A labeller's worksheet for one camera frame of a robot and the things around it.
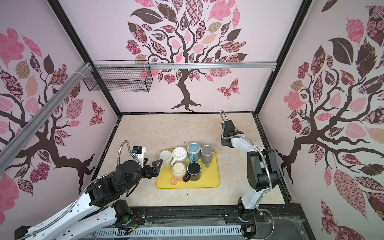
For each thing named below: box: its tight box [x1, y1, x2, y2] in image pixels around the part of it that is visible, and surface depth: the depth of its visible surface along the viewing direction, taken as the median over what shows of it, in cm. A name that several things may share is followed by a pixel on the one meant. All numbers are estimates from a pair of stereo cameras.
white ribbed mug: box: [171, 146, 188, 166], surface depth 89 cm
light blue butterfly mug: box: [187, 142, 201, 163], surface depth 89 cm
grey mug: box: [200, 144, 214, 168], surface depth 87 cm
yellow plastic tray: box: [156, 149, 220, 189], surface depth 86 cm
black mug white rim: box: [183, 161, 202, 183], surface depth 82 cm
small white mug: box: [158, 149, 172, 167], surface depth 90 cm
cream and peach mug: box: [171, 162, 187, 186], surface depth 83 cm
